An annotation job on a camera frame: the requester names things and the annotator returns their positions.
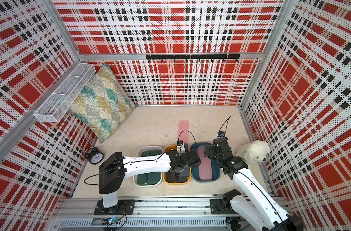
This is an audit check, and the black pencil case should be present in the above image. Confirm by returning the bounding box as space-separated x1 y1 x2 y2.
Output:
165 169 190 183

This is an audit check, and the teal storage tray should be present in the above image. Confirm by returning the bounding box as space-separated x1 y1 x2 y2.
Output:
189 142 221 183

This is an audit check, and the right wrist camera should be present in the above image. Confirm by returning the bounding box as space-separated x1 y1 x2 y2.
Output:
217 131 225 139

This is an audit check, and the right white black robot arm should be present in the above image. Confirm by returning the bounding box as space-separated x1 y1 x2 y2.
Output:
204 137 304 231

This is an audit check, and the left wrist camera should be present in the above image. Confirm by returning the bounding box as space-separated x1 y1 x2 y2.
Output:
177 140 186 154

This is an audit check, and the black hook rail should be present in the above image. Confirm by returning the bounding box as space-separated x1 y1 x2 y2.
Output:
146 54 241 61

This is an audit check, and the black alarm clock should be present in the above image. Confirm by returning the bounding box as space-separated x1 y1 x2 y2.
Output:
83 147 104 165

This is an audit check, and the yellow storage tray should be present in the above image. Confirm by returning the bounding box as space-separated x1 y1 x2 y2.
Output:
162 144 192 186

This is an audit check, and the patterned throw pillow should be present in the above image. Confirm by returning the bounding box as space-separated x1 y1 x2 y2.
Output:
69 64 136 143

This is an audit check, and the white storage tray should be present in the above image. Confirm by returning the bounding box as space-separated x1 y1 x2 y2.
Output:
133 146 163 187

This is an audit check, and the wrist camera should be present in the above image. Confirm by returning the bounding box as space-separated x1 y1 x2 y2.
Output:
217 131 225 139
177 140 186 154

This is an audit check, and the white plush seal toy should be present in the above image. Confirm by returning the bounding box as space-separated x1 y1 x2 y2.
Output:
235 140 271 165

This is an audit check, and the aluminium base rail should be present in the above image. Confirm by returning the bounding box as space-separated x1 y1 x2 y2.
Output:
52 196 292 218

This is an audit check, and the white wire mesh shelf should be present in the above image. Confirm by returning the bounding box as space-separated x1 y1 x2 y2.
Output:
33 63 95 123

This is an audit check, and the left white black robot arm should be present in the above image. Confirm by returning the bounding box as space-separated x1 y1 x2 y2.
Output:
98 150 201 214

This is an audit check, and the pink pencil case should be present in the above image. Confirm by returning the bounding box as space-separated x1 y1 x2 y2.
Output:
197 145 213 181
178 120 189 143

